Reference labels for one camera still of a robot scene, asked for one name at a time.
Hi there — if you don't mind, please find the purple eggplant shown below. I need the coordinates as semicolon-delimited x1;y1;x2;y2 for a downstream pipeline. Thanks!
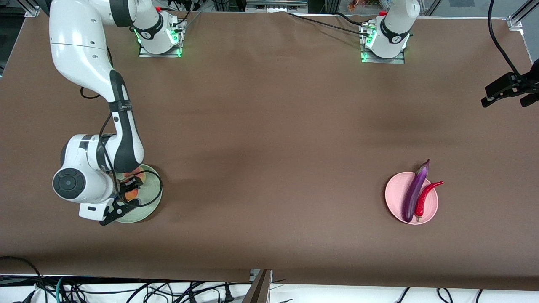
401;159;431;223

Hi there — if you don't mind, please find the red chili pepper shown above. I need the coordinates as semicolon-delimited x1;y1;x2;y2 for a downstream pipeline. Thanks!
415;180;444;221

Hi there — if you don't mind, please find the light green plate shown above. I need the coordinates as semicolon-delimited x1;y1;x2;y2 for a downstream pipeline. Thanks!
115;164;163;223

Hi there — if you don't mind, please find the brown table cover sheet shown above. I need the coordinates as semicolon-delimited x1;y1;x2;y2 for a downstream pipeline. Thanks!
0;8;539;291

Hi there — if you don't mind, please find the pink plate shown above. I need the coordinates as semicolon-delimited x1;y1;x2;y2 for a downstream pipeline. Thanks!
385;172;439;225

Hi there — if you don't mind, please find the grey equipment box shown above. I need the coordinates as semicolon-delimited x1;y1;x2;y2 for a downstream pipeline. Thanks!
246;0;308;13

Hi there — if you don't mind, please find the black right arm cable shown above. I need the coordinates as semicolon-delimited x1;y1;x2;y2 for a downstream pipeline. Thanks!
80;42;163;207

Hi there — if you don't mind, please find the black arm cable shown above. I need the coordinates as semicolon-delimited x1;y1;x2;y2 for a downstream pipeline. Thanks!
80;42;163;207
488;0;525;78

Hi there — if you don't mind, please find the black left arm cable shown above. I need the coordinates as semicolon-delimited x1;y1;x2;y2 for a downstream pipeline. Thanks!
488;0;525;78

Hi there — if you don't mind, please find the black looped floor cable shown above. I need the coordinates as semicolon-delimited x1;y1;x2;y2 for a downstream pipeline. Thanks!
0;256;45;303

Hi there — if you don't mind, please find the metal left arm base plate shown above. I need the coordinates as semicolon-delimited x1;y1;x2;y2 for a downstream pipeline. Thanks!
361;46;406;64

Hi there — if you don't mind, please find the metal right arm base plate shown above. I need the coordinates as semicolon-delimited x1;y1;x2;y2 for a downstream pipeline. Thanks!
138;40;183;58

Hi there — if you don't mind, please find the black plug cable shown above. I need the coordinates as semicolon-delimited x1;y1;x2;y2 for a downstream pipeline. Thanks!
177;281;236;303

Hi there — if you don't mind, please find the aluminium profile post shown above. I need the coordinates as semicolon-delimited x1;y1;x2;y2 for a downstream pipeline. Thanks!
242;269;273;303

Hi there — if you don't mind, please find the short black table cable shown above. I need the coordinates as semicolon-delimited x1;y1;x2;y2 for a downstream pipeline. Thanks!
335;12;366;27

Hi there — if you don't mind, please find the long black table cable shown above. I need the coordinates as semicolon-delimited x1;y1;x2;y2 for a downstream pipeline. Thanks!
286;12;371;36

